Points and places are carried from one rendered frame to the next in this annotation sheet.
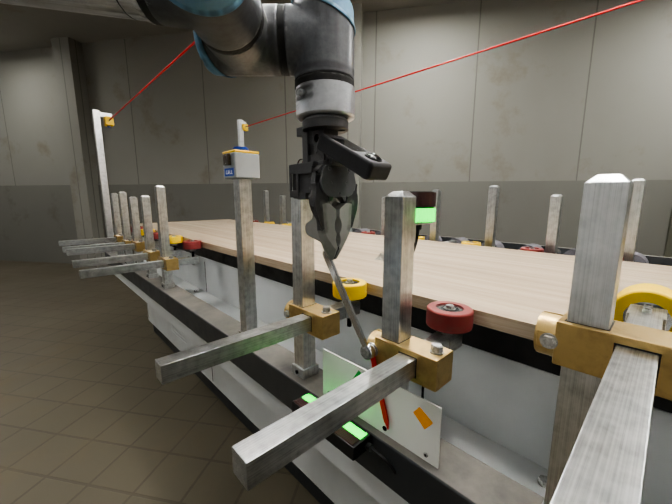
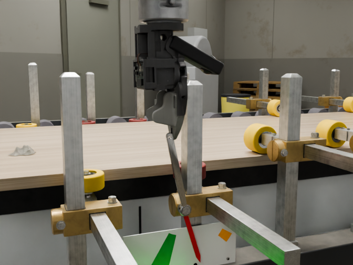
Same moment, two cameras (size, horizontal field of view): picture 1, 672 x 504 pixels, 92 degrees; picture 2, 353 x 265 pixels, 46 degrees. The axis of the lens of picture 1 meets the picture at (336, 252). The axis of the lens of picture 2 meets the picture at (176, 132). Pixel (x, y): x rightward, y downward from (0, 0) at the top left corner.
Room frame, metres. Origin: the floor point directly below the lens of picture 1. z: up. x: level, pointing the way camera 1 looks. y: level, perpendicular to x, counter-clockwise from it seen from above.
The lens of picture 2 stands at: (0.20, 0.73, 1.14)
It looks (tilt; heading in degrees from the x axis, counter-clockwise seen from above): 9 degrees down; 293
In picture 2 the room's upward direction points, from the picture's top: straight up
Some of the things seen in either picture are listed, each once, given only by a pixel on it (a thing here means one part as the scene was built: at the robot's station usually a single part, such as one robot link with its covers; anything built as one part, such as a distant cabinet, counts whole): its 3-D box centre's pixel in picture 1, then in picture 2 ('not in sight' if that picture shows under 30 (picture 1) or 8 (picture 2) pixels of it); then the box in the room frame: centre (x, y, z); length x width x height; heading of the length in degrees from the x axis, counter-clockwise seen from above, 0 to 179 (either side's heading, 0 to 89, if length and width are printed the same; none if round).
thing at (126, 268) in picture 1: (145, 266); not in sight; (1.32, 0.80, 0.82); 0.43 x 0.03 x 0.04; 134
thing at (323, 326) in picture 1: (310, 317); (86, 217); (0.68, 0.06, 0.84); 0.13 x 0.06 x 0.05; 44
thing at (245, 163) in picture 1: (241, 166); not in sight; (0.88, 0.25, 1.18); 0.07 x 0.07 x 0.08; 44
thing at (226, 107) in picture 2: not in sight; (235, 118); (1.77, -5.38, 0.36); 0.44 x 0.44 x 0.73
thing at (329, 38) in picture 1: (322, 45); not in sight; (0.52, 0.02, 1.32); 0.10 x 0.09 x 0.12; 91
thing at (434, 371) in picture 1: (407, 354); (199, 201); (0.50, -0.12, 0.84); 0.13 x 0.06 x 0.05; 44
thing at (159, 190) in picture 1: (164, 240); not in sight; (1.41, 0.76, 0.91); 0.03 x 0.03 x 0.48; 44
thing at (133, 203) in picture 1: (137, 240); not in sight; (1.78, 1.11, 0.87); 0.03 x 0.03 x 0.48; 44
